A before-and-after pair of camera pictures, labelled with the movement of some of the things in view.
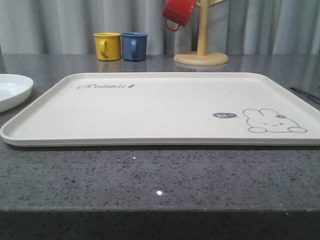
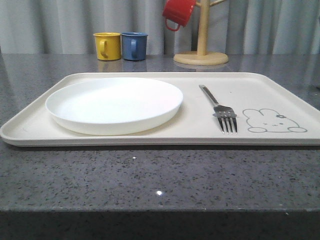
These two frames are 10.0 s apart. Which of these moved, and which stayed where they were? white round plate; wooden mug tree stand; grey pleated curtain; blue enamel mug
Moved: white round plate
Stayed: wooden mug tree stand; grey pleated curtain; blue enamel mug
